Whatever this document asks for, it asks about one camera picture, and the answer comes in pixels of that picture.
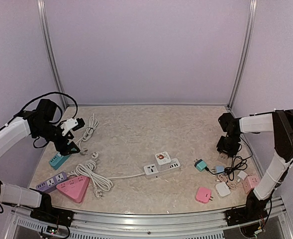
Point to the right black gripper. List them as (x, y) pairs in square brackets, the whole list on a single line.
[(231, 153)]

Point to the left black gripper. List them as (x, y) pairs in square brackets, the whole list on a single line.
[(64, 151)]

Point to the teal power strip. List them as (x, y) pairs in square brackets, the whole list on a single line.
[(58, 160)]

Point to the teal charger plug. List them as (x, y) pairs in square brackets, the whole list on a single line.
[(200, 165)]

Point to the white cube socket adapter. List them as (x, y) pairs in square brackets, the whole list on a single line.
[(162, 161)]

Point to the pink small charger plug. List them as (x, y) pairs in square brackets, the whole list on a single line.
[(223, 157)]

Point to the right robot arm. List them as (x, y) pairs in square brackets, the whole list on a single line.
[(280, 123)]

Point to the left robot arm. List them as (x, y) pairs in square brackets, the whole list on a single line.
[(37, 123)]

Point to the white round plug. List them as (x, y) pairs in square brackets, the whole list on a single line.
[(94, 155)]

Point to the pink square plug adapter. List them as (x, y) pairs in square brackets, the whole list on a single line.
[(203, 195)]

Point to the light blue charger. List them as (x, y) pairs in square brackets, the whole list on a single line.
[(219, 170)]

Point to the small white charger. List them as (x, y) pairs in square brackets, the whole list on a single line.
[(241, 176)]

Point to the pink cube socket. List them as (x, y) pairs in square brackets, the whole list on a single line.
[(250, 182)]

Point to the white square charger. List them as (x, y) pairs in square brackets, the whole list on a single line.
[(222, 189)]

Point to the pink triangular power strip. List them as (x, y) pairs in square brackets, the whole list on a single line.
[(74, 188)]

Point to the purple power strip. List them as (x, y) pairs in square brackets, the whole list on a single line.
[(50, 184)]

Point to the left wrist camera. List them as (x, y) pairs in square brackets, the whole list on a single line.
[(71, 124)]

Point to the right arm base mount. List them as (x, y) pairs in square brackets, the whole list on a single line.
[(246, 214)]

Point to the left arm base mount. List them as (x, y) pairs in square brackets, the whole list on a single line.
[(55, 216)]

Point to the aluminium front rail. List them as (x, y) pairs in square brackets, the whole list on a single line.
[(208, 225)]

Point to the right aluminium corner post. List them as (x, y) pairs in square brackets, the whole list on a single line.
[(244, 53)]

